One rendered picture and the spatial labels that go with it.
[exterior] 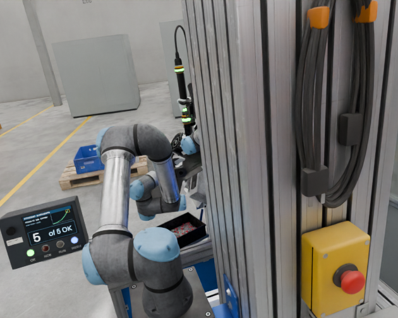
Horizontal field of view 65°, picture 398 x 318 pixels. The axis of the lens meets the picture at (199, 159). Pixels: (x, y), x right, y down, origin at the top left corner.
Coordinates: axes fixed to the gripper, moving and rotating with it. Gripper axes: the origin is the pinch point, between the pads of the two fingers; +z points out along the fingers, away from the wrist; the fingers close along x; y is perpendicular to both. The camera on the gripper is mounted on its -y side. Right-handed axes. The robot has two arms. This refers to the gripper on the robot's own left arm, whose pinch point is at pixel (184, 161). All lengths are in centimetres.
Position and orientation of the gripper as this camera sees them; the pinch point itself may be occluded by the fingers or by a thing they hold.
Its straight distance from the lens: 156.9
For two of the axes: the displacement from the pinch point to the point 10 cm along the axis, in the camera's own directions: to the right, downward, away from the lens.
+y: -8.1, -0.1, 5.9
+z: 5.5, -3.7, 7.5
